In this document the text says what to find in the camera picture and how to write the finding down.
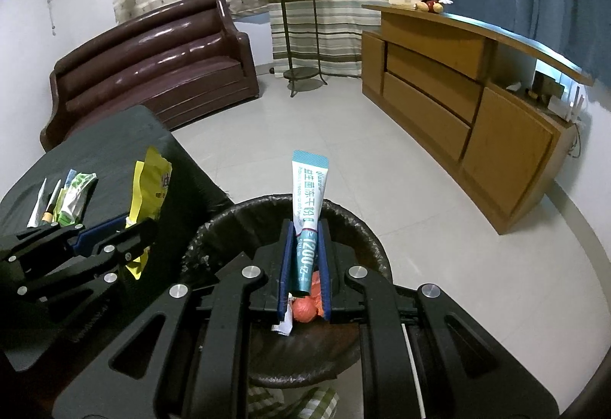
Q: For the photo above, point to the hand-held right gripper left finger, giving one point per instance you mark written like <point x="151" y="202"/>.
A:
<point x="285" y="266"/>

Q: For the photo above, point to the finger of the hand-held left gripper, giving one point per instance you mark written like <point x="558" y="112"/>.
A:
<point x="100" y="235"/>
<point x="129" y="247"/>

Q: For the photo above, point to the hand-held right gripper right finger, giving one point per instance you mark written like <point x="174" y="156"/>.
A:
<point x="324" y="266"/>

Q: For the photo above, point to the green white packet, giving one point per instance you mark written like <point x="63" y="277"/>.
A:
<point x="67" y="206"/>
<point x="85" y="187"/>

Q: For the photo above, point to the large red plastic bag bundle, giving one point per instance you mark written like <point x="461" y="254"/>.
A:
<point x="305" y="307"/>

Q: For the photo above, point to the small green bottle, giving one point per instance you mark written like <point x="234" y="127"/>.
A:
<point x="47" y="214"/>

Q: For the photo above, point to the white pointed stick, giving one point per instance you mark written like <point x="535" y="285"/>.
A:
<point x="53" y="192"/>

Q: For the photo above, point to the yellow snack wrapper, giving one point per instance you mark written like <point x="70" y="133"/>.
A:
<point x="152" y="180"/>

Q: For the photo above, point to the bin with black bag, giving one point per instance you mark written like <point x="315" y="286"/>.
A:
<point x="215" y="233"/>

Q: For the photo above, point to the teal white tube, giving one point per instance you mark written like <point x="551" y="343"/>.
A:
<point x="305" y="190"/>

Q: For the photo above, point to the dark grey tablecloth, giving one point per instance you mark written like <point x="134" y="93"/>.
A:
<point x="95" y="147"/>

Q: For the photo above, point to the green checkered cloth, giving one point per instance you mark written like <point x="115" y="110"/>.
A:
<point x="315" y="404"/>

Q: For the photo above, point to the brown leather sofa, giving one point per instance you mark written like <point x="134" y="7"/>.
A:
<point x="152" y="65"/>

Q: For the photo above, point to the black metal plant stand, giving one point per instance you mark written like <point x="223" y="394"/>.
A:
<point x="303" y="75"/>

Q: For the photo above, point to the wooden cabinet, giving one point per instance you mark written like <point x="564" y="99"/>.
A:
<point x="506" y="151"/>

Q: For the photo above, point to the white paper scrap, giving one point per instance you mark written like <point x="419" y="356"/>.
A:
<point x="513" y="85"/>

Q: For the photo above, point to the white flat box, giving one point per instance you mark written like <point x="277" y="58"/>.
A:
<point x="401" y="0"/>

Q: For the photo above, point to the dark wooden box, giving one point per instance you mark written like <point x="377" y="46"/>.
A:
<point x="546" y="85"/>

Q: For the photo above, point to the white router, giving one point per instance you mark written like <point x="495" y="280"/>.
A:
<point x="568" y="106"/>

